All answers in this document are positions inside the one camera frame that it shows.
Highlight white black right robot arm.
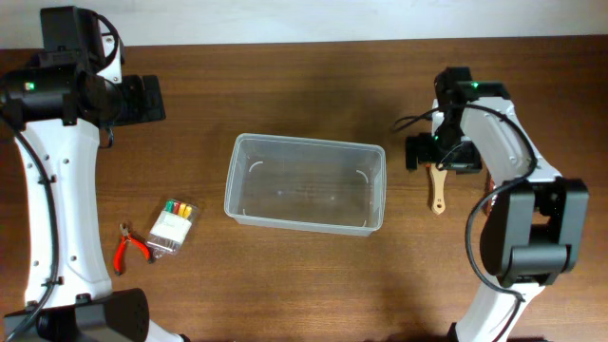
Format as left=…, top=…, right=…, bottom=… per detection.
left=393, top=66, right=589, bottom=342

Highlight red handled pliers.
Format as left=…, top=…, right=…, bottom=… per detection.
left=112, top=222, right=156, bottom=277

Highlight clear plastic container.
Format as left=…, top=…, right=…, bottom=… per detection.
left=224, top=133, right=388, bottom=237

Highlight orange scraper wooden handle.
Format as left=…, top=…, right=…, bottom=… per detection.
left=428, top=164, right=447, bottom=215

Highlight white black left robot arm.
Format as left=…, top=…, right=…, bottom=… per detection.
left=1, top=6, right=177, bottom=341

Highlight orange socket bit rail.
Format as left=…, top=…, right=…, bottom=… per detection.
left=484, top=173, right=495, bottom=215

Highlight clear case coloured bits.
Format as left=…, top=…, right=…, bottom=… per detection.
left=145, top=199, right=199, bottom=259

